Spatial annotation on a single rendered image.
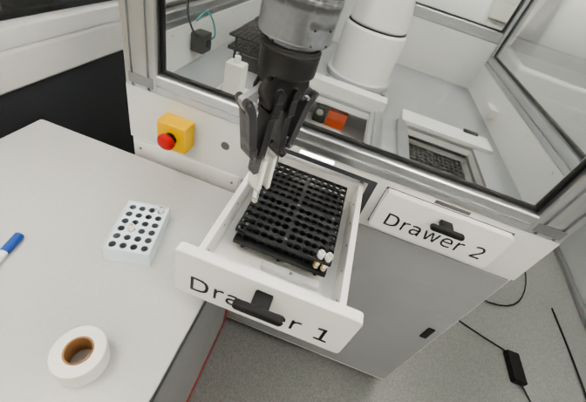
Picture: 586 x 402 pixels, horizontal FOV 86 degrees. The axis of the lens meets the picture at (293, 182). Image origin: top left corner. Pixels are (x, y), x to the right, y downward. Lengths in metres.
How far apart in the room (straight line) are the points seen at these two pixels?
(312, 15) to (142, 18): 0.46
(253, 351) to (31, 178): 0.98
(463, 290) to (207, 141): 0.76
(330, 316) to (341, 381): 1.01
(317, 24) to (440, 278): 0.74
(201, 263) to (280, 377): 0.98
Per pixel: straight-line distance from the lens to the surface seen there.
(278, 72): 0.39
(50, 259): 0.73
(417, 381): 1.65
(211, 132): 0.77
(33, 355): 0.64
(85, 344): 0.61
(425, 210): 0.75
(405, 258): 0.88
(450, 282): 0.95
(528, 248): 0.88
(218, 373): 1.39
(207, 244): 0.54
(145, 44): 0.77
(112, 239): 0.68
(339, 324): 0.50
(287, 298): 0.48
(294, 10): 0.36
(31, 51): 1.13
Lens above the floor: 1.33
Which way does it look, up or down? 39 degrees down
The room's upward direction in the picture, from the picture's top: 18 degrees clockwise
